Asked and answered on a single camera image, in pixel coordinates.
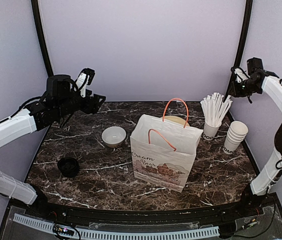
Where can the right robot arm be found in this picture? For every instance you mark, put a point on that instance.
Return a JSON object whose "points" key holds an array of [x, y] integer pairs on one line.
{"points": [[257, 80]]}

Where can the grey slotted cable duct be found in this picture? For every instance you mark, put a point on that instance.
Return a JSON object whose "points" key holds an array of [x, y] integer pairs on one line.
{"points": [[100, 231]]}

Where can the stack of white paper cups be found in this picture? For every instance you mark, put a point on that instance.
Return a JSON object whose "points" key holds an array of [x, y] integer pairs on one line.
{"points": [[235, 135]]}

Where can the black table front rail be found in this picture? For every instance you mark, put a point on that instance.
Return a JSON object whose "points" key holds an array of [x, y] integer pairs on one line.
{"points": [[221, 215]]}

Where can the stack of black lids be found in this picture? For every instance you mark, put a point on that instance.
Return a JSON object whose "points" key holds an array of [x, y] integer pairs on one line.
{"points": [[68, 166]]}

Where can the white ceramic bowl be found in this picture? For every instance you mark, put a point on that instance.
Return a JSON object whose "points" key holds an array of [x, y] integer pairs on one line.
{"points": [[113, 136]]}

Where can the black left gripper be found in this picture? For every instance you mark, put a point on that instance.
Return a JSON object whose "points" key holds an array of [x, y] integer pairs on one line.
{"points": [[91, 105]]}

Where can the beige round plate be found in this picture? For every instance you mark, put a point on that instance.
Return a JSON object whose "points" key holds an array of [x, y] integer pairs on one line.
{"points": [[177, 119]]}

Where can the paper cup holding straws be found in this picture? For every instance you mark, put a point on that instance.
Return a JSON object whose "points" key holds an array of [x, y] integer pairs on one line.
{"points": [[210, 131]]}

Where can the cream bear paper bag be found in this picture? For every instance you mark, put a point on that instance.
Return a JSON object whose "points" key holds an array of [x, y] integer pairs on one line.
{"points": [[163, 152]]}

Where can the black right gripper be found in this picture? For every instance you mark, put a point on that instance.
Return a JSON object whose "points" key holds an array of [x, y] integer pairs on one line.
{"points": [[237, 93]]}

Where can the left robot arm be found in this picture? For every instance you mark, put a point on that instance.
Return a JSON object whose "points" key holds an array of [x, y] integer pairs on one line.
{"points": [[61, 99]]}

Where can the white wrapped straws bundle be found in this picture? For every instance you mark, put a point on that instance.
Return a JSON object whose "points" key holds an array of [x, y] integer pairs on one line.
{"points": [[215, 107]]}

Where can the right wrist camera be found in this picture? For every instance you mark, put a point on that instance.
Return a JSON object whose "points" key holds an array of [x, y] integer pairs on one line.
{"points": [[239, 74]]}

